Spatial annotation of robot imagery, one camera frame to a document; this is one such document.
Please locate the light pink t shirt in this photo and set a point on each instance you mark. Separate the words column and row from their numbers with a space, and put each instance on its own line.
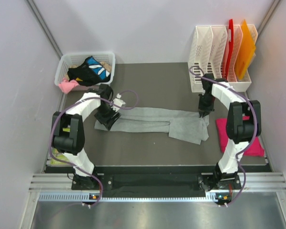
column 67, row 86

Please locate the red plastic folder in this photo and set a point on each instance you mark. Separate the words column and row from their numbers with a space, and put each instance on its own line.
column 228, row 48

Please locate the aluminium frame rail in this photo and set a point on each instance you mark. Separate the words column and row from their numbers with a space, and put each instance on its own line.
column 57, row 187

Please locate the black and blue t shirt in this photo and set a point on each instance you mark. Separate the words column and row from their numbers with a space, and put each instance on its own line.
column 91, row 72

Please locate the green children's book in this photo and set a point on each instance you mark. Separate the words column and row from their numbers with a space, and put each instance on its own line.
column 62, row 160

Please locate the folded magenta t shirt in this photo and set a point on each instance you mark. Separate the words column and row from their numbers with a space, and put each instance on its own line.
column 255, row 149

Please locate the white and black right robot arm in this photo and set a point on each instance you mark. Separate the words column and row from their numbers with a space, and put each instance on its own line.
column 243, row 122

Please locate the orange plastic folder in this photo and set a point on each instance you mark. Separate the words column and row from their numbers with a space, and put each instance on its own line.
column 246, row 50

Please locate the grey t shirt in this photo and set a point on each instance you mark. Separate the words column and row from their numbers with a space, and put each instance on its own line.
column 178, row 124

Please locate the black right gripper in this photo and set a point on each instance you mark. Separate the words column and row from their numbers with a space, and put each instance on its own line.
column 203, row 110

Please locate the white file organiser rack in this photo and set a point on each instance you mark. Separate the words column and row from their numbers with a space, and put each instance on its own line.
column 207, row 52

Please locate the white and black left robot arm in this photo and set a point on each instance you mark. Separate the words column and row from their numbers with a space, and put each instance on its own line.
column 68, row 129

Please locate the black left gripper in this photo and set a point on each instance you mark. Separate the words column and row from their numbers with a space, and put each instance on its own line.
column 107, row 121

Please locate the white plastic laundry basket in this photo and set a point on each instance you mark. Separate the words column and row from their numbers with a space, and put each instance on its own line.
column 77, row 58

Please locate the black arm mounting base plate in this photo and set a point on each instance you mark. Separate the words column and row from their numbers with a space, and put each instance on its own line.
column 131, row 177

